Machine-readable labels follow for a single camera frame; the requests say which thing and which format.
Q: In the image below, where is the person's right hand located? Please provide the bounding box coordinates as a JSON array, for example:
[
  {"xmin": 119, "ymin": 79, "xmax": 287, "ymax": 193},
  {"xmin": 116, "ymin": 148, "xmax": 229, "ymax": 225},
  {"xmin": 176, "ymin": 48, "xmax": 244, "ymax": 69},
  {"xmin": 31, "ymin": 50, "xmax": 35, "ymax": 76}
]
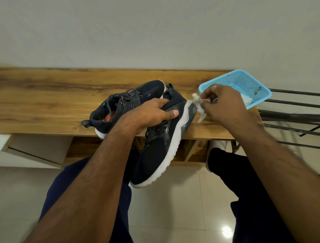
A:
[{"xmin": 200, "ymin": 84, "xmax": 258, "ymax": 136}]

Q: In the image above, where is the person's left hand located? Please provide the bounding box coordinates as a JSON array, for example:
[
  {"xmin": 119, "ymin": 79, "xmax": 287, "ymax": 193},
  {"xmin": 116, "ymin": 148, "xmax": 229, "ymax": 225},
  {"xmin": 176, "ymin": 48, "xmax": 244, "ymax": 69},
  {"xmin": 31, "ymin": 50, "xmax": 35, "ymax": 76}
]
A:
[{"xmin": 116, "ymin": 98, "xmax": 180, "ymax": 137}]

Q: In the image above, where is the black metal shoe rack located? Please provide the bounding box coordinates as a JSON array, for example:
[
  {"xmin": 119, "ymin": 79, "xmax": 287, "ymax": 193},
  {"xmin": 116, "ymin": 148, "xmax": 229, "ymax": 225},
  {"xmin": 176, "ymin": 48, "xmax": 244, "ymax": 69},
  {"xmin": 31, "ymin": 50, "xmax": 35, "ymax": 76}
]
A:
[{"xmin": 231, "ymin": 88, "xmax": 320, "ymax": 153}]

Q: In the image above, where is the person's left forearm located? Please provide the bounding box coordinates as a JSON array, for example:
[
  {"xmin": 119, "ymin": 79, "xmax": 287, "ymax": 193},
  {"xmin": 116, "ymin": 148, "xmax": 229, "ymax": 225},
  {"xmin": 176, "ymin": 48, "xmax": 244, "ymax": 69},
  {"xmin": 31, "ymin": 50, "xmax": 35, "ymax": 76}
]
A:
[{"xmin": 24, "ymin": 120, "xmax": 140, "ymax": 243}]

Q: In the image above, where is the person's right forearm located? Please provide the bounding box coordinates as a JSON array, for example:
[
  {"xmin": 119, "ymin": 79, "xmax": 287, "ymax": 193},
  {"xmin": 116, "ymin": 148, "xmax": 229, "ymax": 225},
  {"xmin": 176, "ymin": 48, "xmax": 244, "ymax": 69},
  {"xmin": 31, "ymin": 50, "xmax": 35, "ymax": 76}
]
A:
[{"xmin": 230, "ymin": 123, "xmax": 320, "ymax": 243}]

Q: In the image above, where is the person's grey sock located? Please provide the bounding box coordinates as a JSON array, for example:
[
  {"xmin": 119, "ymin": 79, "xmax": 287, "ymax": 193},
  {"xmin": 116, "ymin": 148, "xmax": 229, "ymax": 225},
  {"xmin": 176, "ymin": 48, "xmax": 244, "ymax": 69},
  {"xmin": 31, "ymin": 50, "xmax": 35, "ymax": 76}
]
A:
[{"xmin": 205, "ymin": 140, "xmax": 228, "ymax": 173}]

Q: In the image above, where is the blue plastic basket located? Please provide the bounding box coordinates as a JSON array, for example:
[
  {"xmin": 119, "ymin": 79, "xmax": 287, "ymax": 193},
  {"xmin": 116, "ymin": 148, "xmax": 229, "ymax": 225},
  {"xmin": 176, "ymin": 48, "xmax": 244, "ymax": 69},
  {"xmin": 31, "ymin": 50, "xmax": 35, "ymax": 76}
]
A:
[{"xmin": 198, "ymin": 69, "xmax": 272, "ymax": 110}]

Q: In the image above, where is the wooden table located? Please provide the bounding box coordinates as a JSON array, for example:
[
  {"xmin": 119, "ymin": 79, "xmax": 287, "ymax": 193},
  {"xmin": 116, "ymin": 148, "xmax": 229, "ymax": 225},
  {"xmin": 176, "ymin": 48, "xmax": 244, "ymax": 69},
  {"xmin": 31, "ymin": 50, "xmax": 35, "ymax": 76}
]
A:
[{"xmin": 0, "ymin": 67, "xmax": 264, "ymax": 168}]

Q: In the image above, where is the white drawer unit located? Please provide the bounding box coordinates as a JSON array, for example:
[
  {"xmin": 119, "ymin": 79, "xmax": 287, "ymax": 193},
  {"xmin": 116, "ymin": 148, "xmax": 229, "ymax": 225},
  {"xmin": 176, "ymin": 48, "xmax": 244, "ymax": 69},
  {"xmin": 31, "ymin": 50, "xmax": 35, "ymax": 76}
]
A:
[{"xmin": 0, "ymin": 134, "xmax": 73, "ymax": 169}]

